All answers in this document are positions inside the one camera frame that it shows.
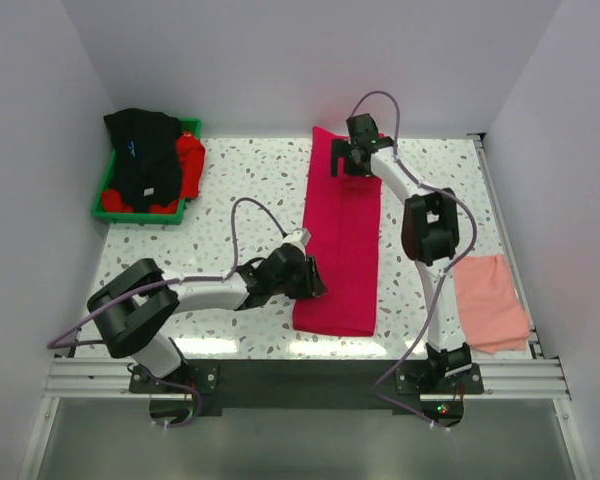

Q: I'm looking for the folded peach t shirt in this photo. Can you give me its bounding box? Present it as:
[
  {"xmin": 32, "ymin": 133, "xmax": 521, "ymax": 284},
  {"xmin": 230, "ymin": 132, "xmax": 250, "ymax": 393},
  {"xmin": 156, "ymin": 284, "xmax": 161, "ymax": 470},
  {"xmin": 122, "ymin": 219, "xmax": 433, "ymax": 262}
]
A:
[{"xmin": 454, "ymin": 254, "xmax": 530, "ymax": 354}]

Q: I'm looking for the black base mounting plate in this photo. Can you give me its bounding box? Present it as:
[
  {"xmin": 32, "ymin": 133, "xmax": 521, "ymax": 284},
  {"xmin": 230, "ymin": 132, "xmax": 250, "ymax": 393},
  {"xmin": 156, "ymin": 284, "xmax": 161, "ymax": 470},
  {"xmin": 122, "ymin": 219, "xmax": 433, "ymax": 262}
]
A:
[{"xmin": 129, "ymin": 359, "xmax": 485, "ymax": 425}]

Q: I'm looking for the magenta t shirt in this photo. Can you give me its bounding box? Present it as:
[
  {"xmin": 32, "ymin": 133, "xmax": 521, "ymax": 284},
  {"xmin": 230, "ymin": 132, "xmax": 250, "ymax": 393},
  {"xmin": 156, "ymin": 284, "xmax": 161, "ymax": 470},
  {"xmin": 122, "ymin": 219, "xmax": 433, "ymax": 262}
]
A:
[{"xmin": 292, "ymin": 126, "xmax": 381, "ymax": 337}]

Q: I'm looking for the aluminium table frame rail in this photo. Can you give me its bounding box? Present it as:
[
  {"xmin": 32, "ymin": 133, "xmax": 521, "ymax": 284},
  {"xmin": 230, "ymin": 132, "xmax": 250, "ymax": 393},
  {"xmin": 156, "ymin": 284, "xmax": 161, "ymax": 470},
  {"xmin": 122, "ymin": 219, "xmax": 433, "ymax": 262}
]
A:
[{"xmin": 468, "ymin": 134, "xmax": 594, "ymax": 479}]

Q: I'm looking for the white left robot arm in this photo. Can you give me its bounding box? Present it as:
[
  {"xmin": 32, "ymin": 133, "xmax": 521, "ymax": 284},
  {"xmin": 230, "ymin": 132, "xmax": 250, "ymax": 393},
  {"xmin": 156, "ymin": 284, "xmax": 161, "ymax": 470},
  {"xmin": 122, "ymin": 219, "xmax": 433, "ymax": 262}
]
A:
[{"xmin": 87, "ymin": 243, "xmax": 327, "ymax": 392}]

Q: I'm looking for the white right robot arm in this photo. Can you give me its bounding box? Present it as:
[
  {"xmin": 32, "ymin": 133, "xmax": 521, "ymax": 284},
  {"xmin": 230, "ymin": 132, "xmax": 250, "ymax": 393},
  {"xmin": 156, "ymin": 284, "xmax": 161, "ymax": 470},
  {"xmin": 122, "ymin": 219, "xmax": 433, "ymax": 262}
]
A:
[{"xmin": 331, "ymin": 114, "xmax": 472, "ymax": 393}]

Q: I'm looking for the red t shirt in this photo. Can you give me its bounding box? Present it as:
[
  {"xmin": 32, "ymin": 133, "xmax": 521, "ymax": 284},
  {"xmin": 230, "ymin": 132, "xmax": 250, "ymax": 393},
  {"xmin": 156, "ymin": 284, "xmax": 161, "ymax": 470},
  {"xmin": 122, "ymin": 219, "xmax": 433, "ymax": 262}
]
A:
[{"xmin": 100, "ymin": 131, "xmax": 206, "ymax": 214}]

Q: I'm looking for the green plastic bin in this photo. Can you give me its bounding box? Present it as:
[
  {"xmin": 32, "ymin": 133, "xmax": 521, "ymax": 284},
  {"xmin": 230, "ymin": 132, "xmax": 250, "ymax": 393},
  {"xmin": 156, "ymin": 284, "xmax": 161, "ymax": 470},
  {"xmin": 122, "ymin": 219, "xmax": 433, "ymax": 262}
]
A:
[{"xmin": 91, "ymin": 118, "xmax": 202, "ymax": 225}]

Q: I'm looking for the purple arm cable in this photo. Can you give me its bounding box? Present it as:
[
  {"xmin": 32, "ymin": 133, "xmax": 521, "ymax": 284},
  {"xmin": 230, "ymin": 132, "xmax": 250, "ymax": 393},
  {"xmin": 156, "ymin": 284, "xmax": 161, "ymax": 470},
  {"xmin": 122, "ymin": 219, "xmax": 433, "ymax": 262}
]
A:
[
  {"xmin": 47, "ymin": 198, "xmax": 301, "ymax": 429},
  {"xmin": 373, "ymin": 90, "xmax": 479, "ymax": 426}
]

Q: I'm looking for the black t shirt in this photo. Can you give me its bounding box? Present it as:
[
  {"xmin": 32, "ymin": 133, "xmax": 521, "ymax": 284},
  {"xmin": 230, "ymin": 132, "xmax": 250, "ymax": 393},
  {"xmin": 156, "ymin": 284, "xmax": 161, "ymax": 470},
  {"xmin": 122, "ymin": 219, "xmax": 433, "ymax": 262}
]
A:
[{"xmin": 104, "ymin": 108, "xmax": 182, "ymax": 213}]

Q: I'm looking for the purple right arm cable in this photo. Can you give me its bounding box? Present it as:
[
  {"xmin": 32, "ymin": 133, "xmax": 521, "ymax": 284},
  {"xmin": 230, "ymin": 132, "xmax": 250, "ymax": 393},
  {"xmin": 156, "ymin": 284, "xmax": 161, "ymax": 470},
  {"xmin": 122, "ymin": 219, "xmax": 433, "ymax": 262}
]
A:
[{"xmin": 373, "ymin": 90, "xmax": 479, "ymax": 426}]

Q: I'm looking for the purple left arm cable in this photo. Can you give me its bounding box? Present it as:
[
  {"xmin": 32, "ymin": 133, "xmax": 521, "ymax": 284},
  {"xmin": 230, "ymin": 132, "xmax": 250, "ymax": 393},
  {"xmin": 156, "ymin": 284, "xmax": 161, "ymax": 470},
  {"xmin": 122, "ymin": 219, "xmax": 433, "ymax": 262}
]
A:
[{"xmin": 47, "ymin": 198, "xmax": 301, "ymax": 429}]

